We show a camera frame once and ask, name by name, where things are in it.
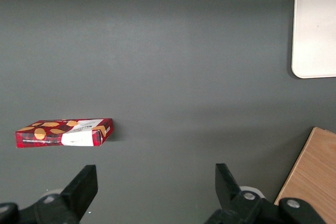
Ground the beige plastic tray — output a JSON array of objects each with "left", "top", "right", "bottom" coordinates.
[{"left": 291, "top": 0, "right": 336, "bottom": 79}]

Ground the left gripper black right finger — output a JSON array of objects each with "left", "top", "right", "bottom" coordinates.
[{"left": 204, "top": 163, "right": 324, "bottom": 224}]

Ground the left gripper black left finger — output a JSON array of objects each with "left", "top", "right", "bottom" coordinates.
[{"left": 0, "top": 164, "right": 99, "bottom": 224}]

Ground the wooden drawer cabinet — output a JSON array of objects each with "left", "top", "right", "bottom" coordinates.
[{"left": 274, "top": 126, "right": 336, "bottom": 224}]

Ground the red cookie box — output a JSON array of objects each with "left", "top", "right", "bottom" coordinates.
[{"left": 15, "top": 118, "right": 114, "bottom": 149}]

